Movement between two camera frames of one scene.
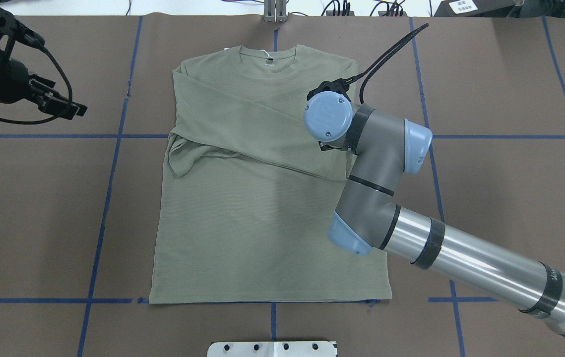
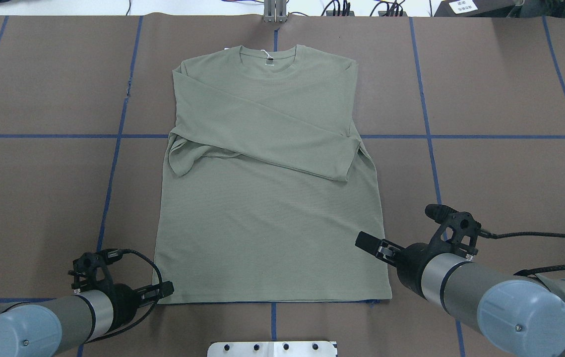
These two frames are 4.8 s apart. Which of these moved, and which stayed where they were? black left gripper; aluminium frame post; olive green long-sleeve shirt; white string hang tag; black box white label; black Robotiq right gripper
Moved: black Robotiq right gripper; black left gripper
Stayed: aluminium frame post; olive green long-sleeve shirt; white string hang tag; black box white label
